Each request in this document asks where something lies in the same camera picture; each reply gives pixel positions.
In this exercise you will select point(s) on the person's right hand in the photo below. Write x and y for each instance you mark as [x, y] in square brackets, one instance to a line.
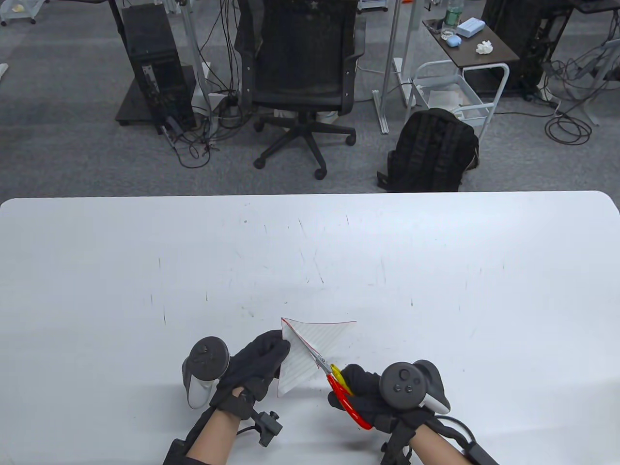
[368, 392]

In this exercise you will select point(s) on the person's left hand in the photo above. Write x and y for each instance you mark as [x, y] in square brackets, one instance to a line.
[252, 368]

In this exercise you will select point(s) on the person's right fingers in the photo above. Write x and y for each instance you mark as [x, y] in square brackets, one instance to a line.
[361, 380]

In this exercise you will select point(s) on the person's left fingers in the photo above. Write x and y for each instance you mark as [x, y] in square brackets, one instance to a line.
[273, 351]

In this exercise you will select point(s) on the red and yellow scissors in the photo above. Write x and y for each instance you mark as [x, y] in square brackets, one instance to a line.
[316, 359]

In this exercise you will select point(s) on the white lined paper sheet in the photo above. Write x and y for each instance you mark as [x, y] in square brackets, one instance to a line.
[319, 339]

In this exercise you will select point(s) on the person's left forearm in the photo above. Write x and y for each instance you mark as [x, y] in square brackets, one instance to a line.
[215, 438]

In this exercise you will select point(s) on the person's right forearm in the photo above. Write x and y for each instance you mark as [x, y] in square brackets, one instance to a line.
[436, 448]

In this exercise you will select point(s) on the grey controller on right glove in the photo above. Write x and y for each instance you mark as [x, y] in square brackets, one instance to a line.
[407, 385]

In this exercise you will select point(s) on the grey controller on glove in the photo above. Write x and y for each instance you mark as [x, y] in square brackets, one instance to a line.
[206, 361]
[407, 385]

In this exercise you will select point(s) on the grey controller on left glove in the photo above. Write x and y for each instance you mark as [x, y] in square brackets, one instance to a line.
[206, 361]

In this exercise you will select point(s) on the black backpack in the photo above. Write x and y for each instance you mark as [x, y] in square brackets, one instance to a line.
[433, 150]

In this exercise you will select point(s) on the white paper in cart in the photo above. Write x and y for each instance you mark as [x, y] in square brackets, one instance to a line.
[443, 99]

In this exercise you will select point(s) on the black office chair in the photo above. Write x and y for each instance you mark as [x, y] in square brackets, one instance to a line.
[300, 58]

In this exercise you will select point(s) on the silver metal stand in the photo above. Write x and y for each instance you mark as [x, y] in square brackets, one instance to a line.
[387, 58]
[196, 53]

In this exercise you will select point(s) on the black computer tower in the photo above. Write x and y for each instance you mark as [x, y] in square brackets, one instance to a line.
[155, 63]

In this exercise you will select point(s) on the white cart with brown top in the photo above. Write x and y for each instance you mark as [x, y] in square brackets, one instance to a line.
[477, 60]

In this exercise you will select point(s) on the blue earbud case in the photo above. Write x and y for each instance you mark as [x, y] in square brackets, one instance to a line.
[453, 40]

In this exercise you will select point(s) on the white crumpled tissue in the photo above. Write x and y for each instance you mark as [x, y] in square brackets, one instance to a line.
[484, 47]

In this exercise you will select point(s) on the light blue tissue pack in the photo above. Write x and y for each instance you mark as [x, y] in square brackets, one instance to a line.
[471, 27]

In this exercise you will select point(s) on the large black computer case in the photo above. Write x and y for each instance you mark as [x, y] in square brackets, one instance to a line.
[523, 38]

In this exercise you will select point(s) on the green plastic bottle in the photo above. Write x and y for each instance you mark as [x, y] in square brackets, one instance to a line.
[454, 13]

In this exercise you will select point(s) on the white rolling cart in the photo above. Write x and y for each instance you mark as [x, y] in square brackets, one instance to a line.
[19, 9]

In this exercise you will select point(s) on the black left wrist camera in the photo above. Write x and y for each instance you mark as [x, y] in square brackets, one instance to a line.
[266, 426]

